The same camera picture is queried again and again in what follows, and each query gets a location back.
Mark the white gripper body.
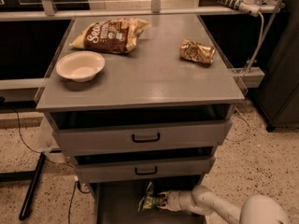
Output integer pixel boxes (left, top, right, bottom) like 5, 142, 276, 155
166, 190, 191, 212

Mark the green jalapeno chip bag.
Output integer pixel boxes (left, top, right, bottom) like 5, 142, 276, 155
138, 182, 165, 212

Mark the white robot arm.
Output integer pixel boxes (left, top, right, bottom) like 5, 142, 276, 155
159, 185, 291, 224

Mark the bottom grey drawer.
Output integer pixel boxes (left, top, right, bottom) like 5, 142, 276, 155
95, 175, 206, 224

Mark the grey drawer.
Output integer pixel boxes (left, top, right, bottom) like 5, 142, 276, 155
95, 175, 206, 224
48, 104, 235, 157
76, 147, 215, 183

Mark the middle grey drawer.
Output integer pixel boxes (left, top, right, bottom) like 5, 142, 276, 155
76, 147, 215, 183

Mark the grey drawer cabinet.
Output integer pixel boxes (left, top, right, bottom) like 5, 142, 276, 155
37, 14, 244, 217

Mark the top grey drawer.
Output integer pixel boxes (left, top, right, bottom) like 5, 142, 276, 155
48, 104, 235, 157

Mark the small gold snack bag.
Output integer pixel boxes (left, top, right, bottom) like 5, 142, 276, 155
179, 39, 216, 64

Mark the brown tortilla chip bag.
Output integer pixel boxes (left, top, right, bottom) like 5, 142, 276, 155
70, 18, 150, 54

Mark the dark cabinet at right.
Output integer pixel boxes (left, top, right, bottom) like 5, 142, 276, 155
253, 0, 299, 132

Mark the black metal stand leg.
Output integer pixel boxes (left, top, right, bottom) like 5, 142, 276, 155
19, 153, 46, 221

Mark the white paper bowl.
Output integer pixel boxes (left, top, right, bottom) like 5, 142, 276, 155
56, 51, 106, 82

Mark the white power strip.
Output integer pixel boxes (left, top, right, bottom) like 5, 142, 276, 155
215, 0, 261, 17

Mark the black floor cable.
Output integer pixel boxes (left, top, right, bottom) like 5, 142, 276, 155
8, 107, 74, 168

